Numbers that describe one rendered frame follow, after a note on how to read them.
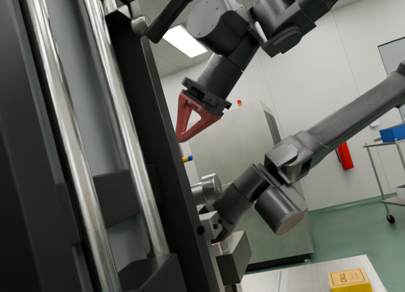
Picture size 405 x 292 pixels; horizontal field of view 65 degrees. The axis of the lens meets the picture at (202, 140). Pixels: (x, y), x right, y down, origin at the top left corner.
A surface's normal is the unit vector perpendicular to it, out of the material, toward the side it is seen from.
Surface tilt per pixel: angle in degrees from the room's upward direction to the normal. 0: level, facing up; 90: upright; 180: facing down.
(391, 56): 90
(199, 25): 74
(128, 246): 90
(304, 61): 90
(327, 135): 54
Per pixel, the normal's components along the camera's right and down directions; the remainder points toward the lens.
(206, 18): -0.57, -0.18
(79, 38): 0.91, -0.29
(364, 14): -0.29, 0.02
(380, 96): -0.07, -0.61
